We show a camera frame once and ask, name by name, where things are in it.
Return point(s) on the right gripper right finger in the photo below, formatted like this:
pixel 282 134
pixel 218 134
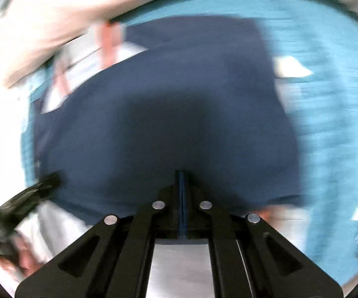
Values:
pixel 248 257

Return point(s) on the left hand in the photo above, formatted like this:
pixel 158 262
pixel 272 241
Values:
pixel 27 263

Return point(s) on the navy grey sweatshirt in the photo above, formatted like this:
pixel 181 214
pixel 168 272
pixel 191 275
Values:
pixel 200 97

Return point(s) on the teal quilted bed cover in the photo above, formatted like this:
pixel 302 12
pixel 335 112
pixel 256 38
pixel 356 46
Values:
pixel 313 45

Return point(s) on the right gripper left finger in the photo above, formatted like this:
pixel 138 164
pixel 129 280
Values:
pixel 111 260

